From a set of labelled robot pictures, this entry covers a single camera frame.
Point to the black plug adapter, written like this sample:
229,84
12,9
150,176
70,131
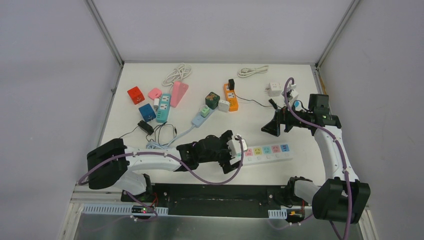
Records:
231,84

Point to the dark blue cube adapter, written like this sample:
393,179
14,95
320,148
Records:
147,112

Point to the light green plug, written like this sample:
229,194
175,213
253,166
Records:
204,111

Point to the pink wedge power strip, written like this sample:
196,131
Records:
178,91

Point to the small white plug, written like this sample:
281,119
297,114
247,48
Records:
156,104

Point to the red cube socket adapter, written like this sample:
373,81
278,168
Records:
136,95

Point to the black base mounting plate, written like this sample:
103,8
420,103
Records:
200,200

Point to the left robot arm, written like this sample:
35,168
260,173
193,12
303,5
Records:
114,164

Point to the small white cube adapter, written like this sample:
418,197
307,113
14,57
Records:
223,105

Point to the white tiger cube adapter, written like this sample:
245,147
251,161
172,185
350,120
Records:
274,89

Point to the pink square adapter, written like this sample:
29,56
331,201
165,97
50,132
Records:
155,93

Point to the white multicolour power strip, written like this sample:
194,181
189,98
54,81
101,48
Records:
265,154

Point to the teal power strip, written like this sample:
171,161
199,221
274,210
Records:
163,108

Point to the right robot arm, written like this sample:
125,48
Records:
342,198

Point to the light blue power strip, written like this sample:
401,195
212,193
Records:
196,122

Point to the dark green cube adapter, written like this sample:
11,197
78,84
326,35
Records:
212,100

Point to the orange power strip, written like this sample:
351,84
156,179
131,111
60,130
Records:
231,98

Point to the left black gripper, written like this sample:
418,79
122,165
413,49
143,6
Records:
227,151

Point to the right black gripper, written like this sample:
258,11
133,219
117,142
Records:
281,116

